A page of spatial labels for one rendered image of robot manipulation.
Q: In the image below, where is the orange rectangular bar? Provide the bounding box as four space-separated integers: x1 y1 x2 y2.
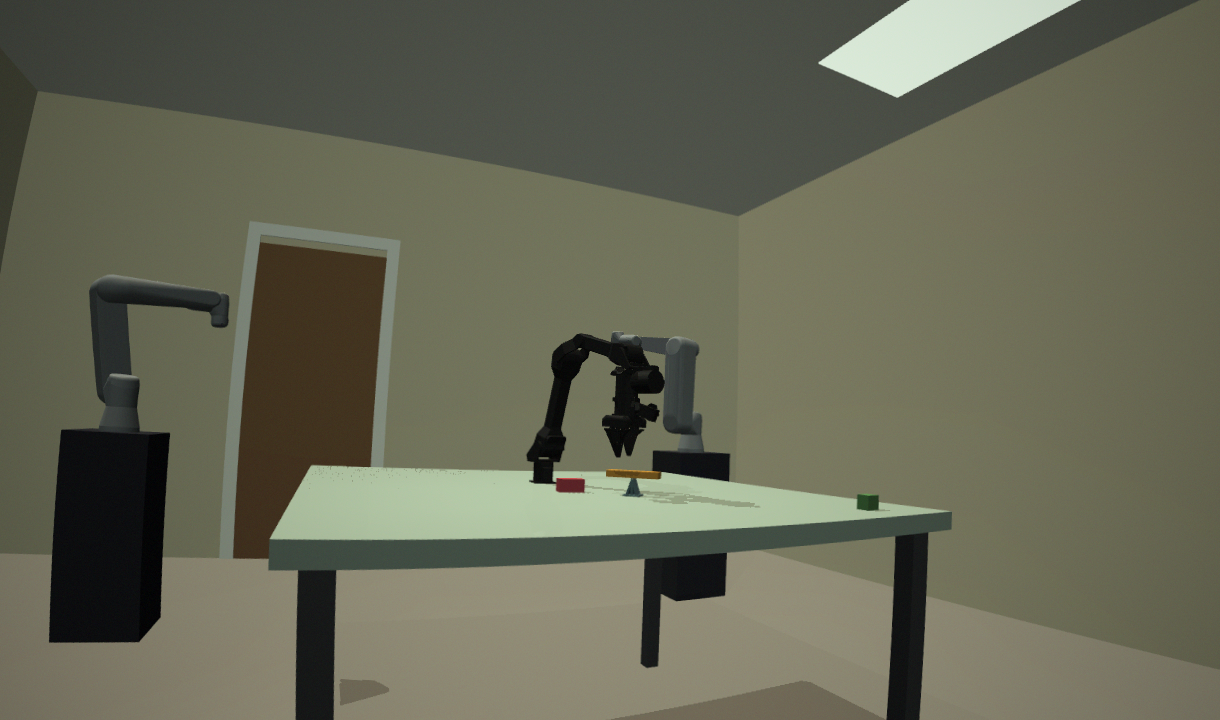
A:
606 469 662 480

